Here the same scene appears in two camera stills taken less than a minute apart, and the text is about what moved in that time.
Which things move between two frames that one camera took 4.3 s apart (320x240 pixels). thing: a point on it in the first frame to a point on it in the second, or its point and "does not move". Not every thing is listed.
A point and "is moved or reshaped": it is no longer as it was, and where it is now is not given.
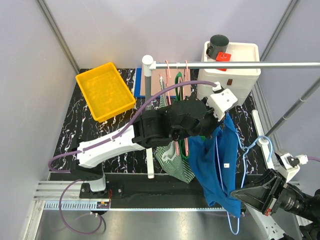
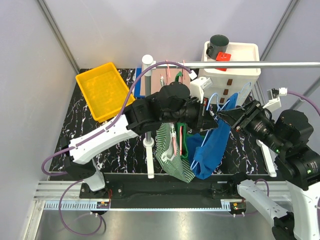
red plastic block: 223,56 does not move
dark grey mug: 218,43 does not move
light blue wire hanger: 243,152 to 215,119
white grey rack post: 149,65 does not move
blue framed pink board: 169,75 does not move
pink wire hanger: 186,143 to 181,126
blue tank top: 215,156 is moved or reshaped
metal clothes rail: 154,65 does not move
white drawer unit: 242,82 does not move
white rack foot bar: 150,163 does not move
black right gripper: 265,193 to 240,118
